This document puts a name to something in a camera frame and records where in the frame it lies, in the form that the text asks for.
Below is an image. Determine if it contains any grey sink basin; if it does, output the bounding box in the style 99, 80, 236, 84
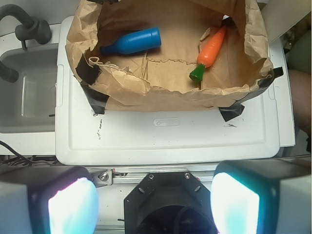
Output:
0, 43, 58, 134

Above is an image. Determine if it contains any dark grey faucet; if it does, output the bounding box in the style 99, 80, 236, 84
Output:
0, 4, 52, 83

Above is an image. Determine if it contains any orange toy carrot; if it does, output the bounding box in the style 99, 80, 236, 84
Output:
189, 26, 227, 82

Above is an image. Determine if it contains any brown paper bag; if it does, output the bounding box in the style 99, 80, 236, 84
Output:
65, 0, 281, 112

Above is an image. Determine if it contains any black tape strip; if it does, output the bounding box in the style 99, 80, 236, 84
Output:
76, 55, 109, 115

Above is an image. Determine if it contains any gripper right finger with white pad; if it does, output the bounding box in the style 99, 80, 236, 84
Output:
210, 158, 312, 234

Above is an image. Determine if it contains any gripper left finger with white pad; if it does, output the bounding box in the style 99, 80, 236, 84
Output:
0, 166, 99, 234

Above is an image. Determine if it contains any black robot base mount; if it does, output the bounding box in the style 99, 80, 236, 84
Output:
124, 173, 218, 234

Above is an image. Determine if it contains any aluminium frame rail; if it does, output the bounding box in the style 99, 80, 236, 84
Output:
87, 162, 218, 187

